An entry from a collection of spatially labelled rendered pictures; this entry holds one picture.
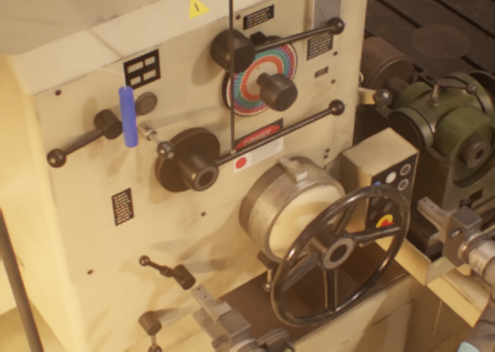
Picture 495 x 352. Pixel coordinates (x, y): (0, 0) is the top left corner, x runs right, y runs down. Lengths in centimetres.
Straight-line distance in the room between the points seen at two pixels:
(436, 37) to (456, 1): 23
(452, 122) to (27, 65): 119
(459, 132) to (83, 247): 101
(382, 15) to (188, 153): 155
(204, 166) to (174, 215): 19
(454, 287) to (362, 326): 33
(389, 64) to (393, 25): 67
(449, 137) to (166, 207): 81
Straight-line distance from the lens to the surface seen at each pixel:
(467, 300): 284
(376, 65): 259
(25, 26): 170
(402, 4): 336
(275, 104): 183
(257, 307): 284
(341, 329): 292
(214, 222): 210
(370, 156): 223
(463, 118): 245
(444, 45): 319
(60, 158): 167
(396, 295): 302
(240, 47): 174
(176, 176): 189
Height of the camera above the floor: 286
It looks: 44 degrees down
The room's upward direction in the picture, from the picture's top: straight up
